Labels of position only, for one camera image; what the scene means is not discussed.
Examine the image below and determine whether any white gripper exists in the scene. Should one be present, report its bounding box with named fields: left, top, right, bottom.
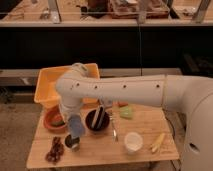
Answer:
left=59, top=98, right=83, bottom=120

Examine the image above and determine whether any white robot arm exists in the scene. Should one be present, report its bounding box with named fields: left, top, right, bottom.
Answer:
left=55, top=63, right=213, bottom=171

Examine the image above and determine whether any white plastic cup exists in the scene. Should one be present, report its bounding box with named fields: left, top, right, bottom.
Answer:
left=124, top=132, right=143, bottom=154

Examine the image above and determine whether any green vegetable toy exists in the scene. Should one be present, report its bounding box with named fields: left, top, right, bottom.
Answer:
left=51, top=118, right=65, bottom=127

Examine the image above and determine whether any yellow plastic bin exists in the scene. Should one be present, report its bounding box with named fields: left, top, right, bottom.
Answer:
left=34, top=63, right=100, bottom=109

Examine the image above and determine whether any dark spatula in bowl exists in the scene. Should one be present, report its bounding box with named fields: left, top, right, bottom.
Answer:
left=91, top=105, right=105, bottom=129

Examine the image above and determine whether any black bowl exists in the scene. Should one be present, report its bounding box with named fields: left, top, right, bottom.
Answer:
left=85, top=110, right=110, bottom=132

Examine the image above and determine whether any metal fork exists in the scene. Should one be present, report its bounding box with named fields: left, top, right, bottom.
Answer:
left=109, top=114, right=118, bottom=141

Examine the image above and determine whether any light green toy piece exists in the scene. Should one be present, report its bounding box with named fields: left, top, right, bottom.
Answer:
left=119, top=105, right=133, bottom=119

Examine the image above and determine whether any wooden table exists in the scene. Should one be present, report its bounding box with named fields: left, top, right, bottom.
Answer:
left=26, top=77, right=180, bottom=170

